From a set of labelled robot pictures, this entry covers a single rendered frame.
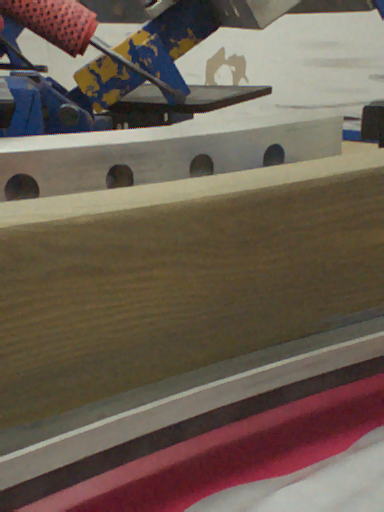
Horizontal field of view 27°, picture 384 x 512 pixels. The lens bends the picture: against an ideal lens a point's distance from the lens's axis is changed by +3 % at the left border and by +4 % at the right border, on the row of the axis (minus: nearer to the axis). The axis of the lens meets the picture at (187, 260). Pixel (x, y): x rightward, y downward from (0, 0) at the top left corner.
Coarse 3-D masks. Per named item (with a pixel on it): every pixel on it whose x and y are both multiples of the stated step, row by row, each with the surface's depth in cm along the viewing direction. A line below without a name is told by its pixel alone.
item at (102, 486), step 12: (96, 480) 29; (108, 480) 29; (60, 492) 29; (72, 492) 29; (84, 492) 29; (96, 492) 29; (108, 492) 29; (120, 492) 29; (36, 504) 28; (48, 504) 28; (60, 504) 28; (72, 504) 28; (84, 504) 28; (96, 504) 28; (108, 504) 28; (120, 504) 28; (132, 504) 28
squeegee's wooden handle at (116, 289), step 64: (128, 192) 27; (192, 192) 27; (256, 192) 28; (320, 192) 30; (0, 256) 23; (64, 256) 24; (128, 256) 26; (192, 256) 27; (256, 256) 29; (320, 256) 31; (0, 320) 24; (64, 320) 25; (128, 320) 26; (192, 320) 28; (256, 320) 30; (320, 320) 32; (0, 384) 24; (64, 384) 25; (128, 384) 27
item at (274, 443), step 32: (352, 384) 37; (256, 416) 34; (288, 416) 34; (320, 416) 34; (352, 416) 34; (192, 448) 31; (224, 448) 31; (256, 448) 31; (288, 448) 31; (320, 448) 31; (128, 480) 29; (160, 480) 29; (192, 480) 29; (224, 480) 29; (256, 480) 29
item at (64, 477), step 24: (312, 384) 34; (336, 384) 35; (240, 408) 32; (264, 408) 33; (168, 432) 30; (192, 432) 31; (96, 456) 28; (120, 456) 29; (48, 480) 27; (72, 480) 28; (0, 504) 26; (24, 504) 27
